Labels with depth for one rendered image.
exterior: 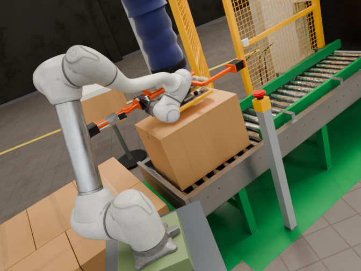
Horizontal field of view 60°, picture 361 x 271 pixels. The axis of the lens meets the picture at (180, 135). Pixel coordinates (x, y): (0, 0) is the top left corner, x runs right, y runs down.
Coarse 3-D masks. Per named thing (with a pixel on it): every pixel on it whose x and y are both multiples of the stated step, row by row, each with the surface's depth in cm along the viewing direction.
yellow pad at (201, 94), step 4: (196, 92) 197; (200, 92) 200; (204, 92) 198; (208, 92) 198; (196, 96) 197; (200, 96) 196; (204, 96) 197; (188, 100) 196; (192, 100) 194; (196, 100) 194; (180, 104) 193; (184, 104) 192; (188, 104) 192; (192, 104) 193; (180, 108) 190; (184, 108) 191
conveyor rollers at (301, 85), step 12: (324, 60) 298; (336, 60) 289; (348, 60) 286; (312, 72) 292; (324, 72) 281; (336, 72) 271; (288, 84) 287; (300, 84) 276; (312, 84) 266; (276, 96) 269; (288, 96) 261; (300, 96) 258; (276, 108) 250; (252, 120) 251; (288, 120) 230; (252, 132) 231; (252, 144) 219; (168, 180) 215; (204, 180) 202
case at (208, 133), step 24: (216, 96) 208; (144, 120) 214; (192, 120) 189; (216, 120) 198; (240, 120) 208; (144, 144) 220; (168, 144) 185; (192, 144) 194; (216, 144) 203; (240, 144) 214; (168, 168) 198; (192, 168) 199
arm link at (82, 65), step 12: (72, 48) 109; (84, 48) 109; (72, 60) 108; (84, 60) 108; (96, 60) 112; (108, 60) 117; (72, 72) 112; (84, 72) 111; (96, 72) 113; (108, 72) 117; (84, 84) 118; (108, 84) 121
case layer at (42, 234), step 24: (120, 168) 253; (72, 192) 246; (144, 192) 213; (24, 216) 240; (48, 216) 228; (0, 240) 222; (24, 240) 212; (48, 240) 203; (72, 240) 195; (96, 240) 187; (0, 264) 199; (24, 264) 191; (48, 264) 184; (72, 264) 177; (96, 264) 179
